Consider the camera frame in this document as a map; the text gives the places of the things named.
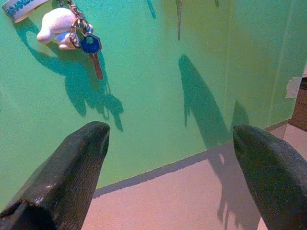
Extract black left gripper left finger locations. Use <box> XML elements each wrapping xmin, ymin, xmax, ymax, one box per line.
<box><xmin>0</xmin><ymin>120</ymin><xmax>111</xmax><ymax>230</ymax></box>

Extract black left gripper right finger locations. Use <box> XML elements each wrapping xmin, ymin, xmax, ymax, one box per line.
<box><xmin>232</xmin><ymin>124</ymin><xmax>307</xmax><ymax>230</ymax></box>

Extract silver key with ring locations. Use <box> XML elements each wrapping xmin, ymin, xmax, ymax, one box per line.
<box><xmin>176</xmin><ymin>0</ymin><xmax>184</xmax><ymax>41</ymax></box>

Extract blue headed key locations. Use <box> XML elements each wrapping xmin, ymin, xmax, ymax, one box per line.
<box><xmin>80</xmin><ymin>33</ymin><xmax>105</xmax><ymax>81</ymax></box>

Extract white figurine keychain charm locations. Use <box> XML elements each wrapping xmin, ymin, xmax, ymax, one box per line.
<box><xmin>36</xmin><ymin>7</ymin><xmax>82</xmax><ymax>50</ymax></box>

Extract white keychain strap blue letters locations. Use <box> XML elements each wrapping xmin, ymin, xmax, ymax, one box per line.
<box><xmin>1</xmin><ymin>0</ymin><xmax>50</xmax><ymax>23</ymax></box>

